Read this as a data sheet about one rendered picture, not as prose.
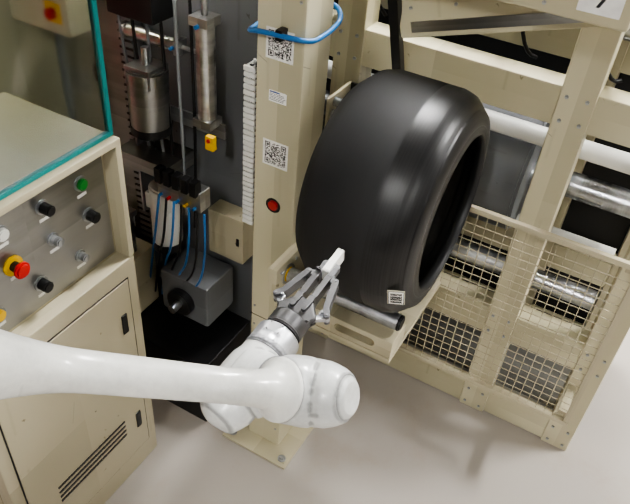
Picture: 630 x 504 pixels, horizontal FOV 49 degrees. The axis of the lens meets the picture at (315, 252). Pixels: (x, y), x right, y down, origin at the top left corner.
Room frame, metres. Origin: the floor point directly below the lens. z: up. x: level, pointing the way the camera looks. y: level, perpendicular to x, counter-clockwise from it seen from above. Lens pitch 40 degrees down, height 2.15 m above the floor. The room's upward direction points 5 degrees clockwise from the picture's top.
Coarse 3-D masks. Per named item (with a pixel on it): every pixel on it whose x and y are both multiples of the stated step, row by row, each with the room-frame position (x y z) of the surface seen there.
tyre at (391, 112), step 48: (384, 96) 1.40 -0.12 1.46; (432, 96) 1.40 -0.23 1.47; (336, 144) 1.30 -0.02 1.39; (384, 144) 1.28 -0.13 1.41; (432, 144) 1.27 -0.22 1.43; (480, 144) 1.53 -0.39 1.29; (336, 192) 1.23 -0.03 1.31; (384, 192) 1.20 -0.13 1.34; (432, 192) 1.21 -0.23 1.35; (336, 240) 1.19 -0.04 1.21; (384, 240) 1.15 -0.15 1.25; (432, 240) 1.55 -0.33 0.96; (384, 288) 1.15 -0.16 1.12
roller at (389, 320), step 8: (288, 272) 1.40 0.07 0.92; (296, 272) 1.40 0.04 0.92; (288, 280) 1.39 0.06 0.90; (336, 296) 1.33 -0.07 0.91; (344, 296) 1.32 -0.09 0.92; (344, 304) 1.31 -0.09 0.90; (352, 304) 1.30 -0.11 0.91; (360, 304) 1.30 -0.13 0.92; (360, 312) 1.29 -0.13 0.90; (368, 312) 1.28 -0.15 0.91; (376, 312) 1.28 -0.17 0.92; (384, 312) 1.28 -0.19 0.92; (376, 320) 1.27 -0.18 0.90; (384, 320) 1.26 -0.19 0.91; (392, 320) 1.26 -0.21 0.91; (400, 320) 1.25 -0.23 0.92; (392, 328) 1.25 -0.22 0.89; (400, 328) 1.26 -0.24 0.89
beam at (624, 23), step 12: (504, 0) 1.55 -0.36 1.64; (516, 0) 1.54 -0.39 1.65; (528, 0) 1.53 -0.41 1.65; (540, 0) 1.52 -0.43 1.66; (552, 0) 1.51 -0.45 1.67; (564, 0) 1.50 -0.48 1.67; (576, 0) 1.49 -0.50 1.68; (552, 12) 1.51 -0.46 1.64; (564, 12) 1.49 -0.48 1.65; (576, 12) 1.48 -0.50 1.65; (624, 12) 1.44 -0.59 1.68; (600, 24) 1.46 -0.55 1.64; (612, 24) 1.45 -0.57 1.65; (624, 24) 1.44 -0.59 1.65
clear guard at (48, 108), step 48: (0, 0) 1.24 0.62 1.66; (48, 0) 1.34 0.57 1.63; (0, 48) 1.22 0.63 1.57; (48, 48) 1.32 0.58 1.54; (96, 48) 1.43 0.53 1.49; (0, 96) 1.20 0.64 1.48; (48, 96) 1.30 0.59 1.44; (96, 96) 1.42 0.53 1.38; (0, 144) 1.17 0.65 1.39; (48, 144) 1.28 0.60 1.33; (96, 144) 1.39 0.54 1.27; (0, 192) 1.15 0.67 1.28
